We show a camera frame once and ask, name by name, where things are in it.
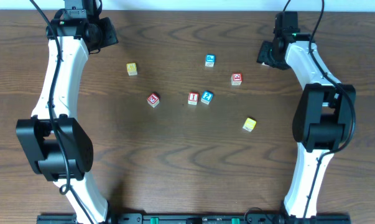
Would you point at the yellow block upper left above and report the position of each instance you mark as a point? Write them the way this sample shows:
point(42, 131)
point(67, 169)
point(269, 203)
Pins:
point(131, 69)

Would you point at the red picture block right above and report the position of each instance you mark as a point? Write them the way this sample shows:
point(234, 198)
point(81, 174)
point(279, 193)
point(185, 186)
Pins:
point(236, 79)

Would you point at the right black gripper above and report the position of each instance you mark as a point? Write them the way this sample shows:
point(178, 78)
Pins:
point(265, 55)

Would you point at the yellow block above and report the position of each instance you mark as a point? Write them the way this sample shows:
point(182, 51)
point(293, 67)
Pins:
point(131, 69)
point(249, 124)

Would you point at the blue picture block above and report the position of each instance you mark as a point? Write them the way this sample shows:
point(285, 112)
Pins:
point(210, 60)

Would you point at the red block tilted centre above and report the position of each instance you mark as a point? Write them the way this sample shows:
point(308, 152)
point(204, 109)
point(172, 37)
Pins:
point(153, 100)

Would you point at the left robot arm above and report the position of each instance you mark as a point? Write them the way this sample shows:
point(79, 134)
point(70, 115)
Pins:
point(55, 144)

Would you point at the yellow block lower right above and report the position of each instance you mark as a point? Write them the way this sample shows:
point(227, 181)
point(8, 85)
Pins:
point(249, 124)

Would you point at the blue number 2 block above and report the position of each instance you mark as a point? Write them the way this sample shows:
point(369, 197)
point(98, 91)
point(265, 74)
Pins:
point(207, 97)

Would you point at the red letter I block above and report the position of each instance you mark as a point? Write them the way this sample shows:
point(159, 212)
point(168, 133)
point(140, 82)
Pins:
point(193, 98)

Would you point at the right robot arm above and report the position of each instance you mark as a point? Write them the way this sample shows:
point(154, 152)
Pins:
point(324, 121)

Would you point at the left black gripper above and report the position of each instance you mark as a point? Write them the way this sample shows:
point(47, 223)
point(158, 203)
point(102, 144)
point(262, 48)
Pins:
point(109, 34)

